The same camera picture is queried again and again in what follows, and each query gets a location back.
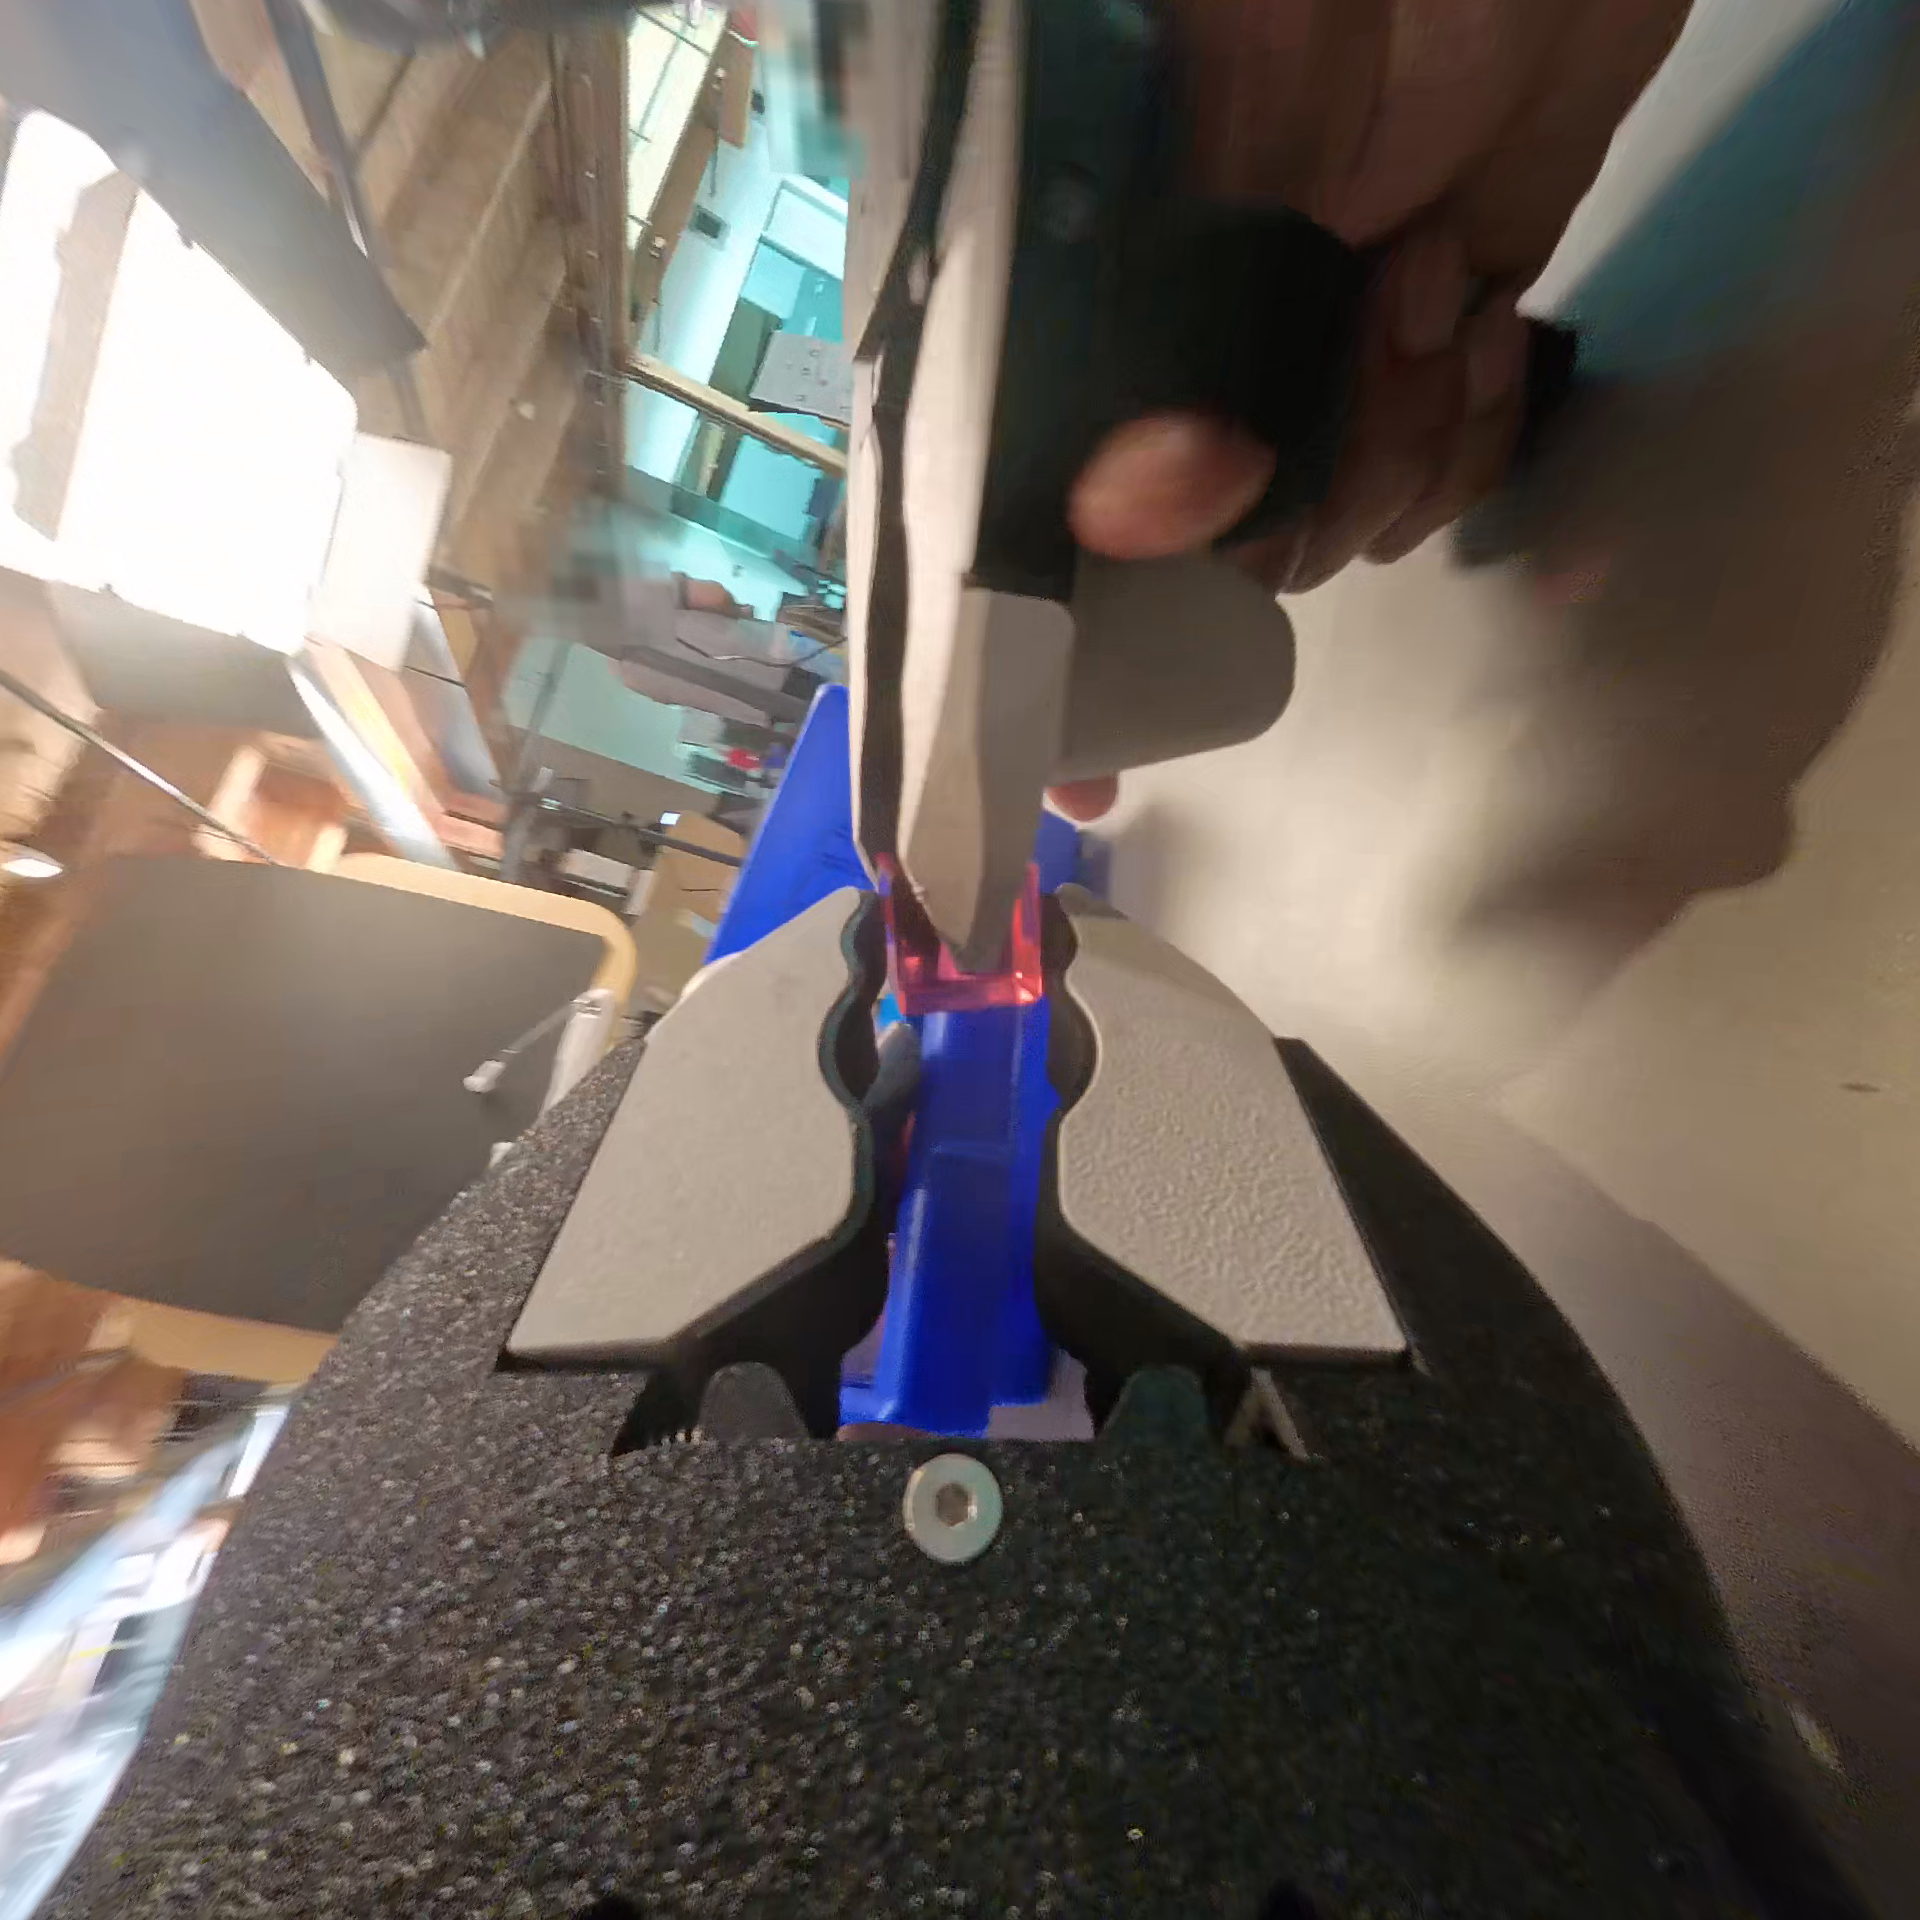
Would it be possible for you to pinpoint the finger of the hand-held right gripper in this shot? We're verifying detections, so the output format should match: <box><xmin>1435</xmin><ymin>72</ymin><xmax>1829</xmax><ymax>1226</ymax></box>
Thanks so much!
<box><xmin>896</xmin><ymin>0</ymin><xmax>1079</xmax><ymax>975</ymax></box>
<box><xmin>843</xmin><ymin>0</ymin><xmax>985</xmax><ymax>905</ymax></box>

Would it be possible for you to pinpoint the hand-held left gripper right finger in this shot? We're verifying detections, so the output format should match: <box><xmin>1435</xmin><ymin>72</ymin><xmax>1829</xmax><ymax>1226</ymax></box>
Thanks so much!
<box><xmin>1036</xmin><ymin>884</ymin><xmax>1410</xmax><ymax>1365</ymax></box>

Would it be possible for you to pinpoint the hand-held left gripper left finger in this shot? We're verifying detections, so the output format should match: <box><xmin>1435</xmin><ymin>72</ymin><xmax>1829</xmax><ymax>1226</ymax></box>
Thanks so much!
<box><xmin>505</xmin><ymin>885</ymin><xmax>886</xmax><ymax>1365</ymax></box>

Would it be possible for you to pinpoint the blue plastic bin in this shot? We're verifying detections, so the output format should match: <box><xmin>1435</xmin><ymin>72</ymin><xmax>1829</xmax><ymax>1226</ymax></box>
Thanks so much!
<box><xmin>706</xmin><ymin>682</ymin><xmax>1087</xmax><ymax>1425</ymax></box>

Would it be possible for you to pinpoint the red translucent cube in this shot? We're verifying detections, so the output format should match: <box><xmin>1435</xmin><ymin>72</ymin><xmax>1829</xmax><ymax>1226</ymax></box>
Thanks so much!
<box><xmin>886</xmin><ymin>858</ymin><xmax>1045</xmax><ymax>1015</ymax></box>

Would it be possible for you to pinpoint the person's right hand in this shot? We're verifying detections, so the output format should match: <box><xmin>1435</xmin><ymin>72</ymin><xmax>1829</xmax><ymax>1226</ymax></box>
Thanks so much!
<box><xmin>1045</xmin><ymin>0</ymin><xmax>1697</xmax><ymax>824</ymax></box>

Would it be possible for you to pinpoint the white light bar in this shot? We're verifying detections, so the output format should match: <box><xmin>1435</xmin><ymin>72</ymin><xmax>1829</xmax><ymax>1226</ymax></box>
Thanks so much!
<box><xmin>466</xmin><ymin>989</ymin><xmax>617</xmax><ymax>1158</ymax></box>

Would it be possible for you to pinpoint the white sign board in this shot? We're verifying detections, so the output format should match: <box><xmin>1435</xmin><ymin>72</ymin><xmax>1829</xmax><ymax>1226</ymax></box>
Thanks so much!
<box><xmin>749</xmin><ymin>329</ymin><xmax>855</xmax><ymax>424</ymax></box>

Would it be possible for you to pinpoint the black board wooden rim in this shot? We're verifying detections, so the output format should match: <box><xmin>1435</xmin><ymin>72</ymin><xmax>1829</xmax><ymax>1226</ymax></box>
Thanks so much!
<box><xmin>0</xmin><ymin>855</ymin><xmax>640</xmax><ymax>1338</ymax></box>

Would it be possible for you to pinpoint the LED light panel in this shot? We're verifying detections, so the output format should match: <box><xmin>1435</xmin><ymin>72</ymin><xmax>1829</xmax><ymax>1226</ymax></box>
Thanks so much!
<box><xmin>0</xmin><ymin>111</ymin><xmax>450</xmax><ymax>668</ymax></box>

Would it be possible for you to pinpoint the silver ceiling duct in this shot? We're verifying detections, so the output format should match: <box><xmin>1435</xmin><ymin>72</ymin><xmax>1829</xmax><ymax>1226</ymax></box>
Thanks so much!
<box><xmin>285</xmin><ymin>652</ymin><xmax>460</xmax><ymax>872</ymax></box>

